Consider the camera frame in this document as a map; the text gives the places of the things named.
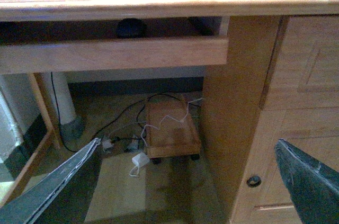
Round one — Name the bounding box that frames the wooden keyboard tray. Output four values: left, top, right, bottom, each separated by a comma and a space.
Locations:
1, 17, 228, 74

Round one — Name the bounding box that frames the white thin cable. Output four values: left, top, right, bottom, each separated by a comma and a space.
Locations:
129, 97, 203, 178

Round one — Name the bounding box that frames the dark grey Logitech mouse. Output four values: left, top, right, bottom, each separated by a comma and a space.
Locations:
115, 19, 147, 39

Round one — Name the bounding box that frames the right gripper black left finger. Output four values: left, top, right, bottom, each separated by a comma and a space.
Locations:
1, 138, 102, 223

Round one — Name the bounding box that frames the black power cable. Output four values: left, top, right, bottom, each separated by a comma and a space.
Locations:
50, 71, 202, 153

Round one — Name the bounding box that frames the wooden desk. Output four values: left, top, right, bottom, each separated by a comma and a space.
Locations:
1, 0, 338, 223

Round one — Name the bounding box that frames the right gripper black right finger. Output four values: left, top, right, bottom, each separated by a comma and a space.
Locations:
274, 139, 338, 223

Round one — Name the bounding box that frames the grey power strip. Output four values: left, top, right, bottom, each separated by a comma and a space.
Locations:
102, 136, 140, 154

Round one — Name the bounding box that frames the black cabinet door knob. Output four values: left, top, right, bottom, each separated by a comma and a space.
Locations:
246, 175, 262, 188

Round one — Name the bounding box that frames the white pipe on wall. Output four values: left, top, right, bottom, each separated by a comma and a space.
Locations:
39, 71, 85, 145

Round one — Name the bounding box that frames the wooden rolling stand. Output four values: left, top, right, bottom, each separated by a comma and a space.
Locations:
145, 95, 201, 165

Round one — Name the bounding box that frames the white power adapter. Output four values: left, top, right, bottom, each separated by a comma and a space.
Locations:
132, 153, 150, 168

